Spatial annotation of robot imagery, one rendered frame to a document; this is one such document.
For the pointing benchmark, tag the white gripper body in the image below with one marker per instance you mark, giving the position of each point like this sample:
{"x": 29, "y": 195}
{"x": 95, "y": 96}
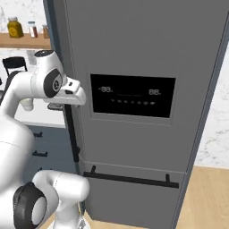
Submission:
{"x": 73, "y": 97}

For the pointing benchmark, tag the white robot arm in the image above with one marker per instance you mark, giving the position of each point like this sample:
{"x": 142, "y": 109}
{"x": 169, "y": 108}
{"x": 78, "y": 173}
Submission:
{"x": 18, "y": 89}

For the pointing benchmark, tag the grey fridge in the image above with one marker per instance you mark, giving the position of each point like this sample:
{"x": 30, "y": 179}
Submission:
{"x": 134, "y": 44}

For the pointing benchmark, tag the grey fridge door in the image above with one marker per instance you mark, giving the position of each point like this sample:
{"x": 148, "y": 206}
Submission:
{"x": 134, "y": 38}

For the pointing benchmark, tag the grey fridge drawer front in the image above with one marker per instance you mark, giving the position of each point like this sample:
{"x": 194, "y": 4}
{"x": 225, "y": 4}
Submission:
{"x": 134, "y": 205}

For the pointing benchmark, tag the white cup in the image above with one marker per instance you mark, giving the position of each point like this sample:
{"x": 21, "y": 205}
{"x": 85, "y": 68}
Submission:
{"x": 27, "y": 105}

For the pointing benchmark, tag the blue cupboard run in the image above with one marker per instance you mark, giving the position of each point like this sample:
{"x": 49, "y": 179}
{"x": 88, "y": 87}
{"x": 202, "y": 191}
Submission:
{"x": 56, "y": 143}

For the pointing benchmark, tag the brown spice jar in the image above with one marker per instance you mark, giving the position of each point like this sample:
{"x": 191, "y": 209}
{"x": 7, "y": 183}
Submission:
{"x": 46, "y": 31}

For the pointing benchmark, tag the red spice jar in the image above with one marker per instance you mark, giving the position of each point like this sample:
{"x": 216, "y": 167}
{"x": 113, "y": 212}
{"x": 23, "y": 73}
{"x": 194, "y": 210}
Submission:
{"x": 32, "y": 30}

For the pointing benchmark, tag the yellow jar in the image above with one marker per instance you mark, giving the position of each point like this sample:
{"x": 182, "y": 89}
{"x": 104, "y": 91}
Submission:
{"x": 15, "y": 29}

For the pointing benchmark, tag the wooden wall shelf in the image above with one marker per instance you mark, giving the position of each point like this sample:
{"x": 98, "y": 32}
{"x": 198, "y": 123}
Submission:
{"x": 23, "y": 43}

